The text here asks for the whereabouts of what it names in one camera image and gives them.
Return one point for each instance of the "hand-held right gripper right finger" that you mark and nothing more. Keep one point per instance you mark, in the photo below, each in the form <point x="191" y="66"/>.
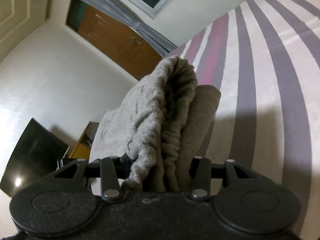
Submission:
<point x="201" y="177"/>

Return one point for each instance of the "brown wooden door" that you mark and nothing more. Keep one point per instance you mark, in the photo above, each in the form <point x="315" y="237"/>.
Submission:
<point x="117" y="40"/>

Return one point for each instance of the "black flat screen television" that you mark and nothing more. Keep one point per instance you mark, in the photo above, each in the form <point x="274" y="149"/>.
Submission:
<point x="27" y="152"/>

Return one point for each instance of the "yellow wooden cabinet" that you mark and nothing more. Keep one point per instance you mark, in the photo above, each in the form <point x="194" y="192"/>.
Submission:
<point x="83" y="142"/>

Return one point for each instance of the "cream wardrobe door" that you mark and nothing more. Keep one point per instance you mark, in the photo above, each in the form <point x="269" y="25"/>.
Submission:
<point x="18" y="5"/>

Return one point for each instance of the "purple pink striped blanket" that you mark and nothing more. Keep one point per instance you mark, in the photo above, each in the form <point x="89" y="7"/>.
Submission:
<point x="265" y="85"/>

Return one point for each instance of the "grey fleece pants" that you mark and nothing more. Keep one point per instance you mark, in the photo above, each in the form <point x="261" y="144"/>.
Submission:
<point x="160" y="110"/>

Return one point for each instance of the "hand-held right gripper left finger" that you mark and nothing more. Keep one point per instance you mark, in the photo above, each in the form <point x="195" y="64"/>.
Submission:
<point x="110" y="177"/>

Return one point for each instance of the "grey curtain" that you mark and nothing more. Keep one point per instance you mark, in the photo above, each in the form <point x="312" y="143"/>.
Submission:
<point x="120" y="10"/>

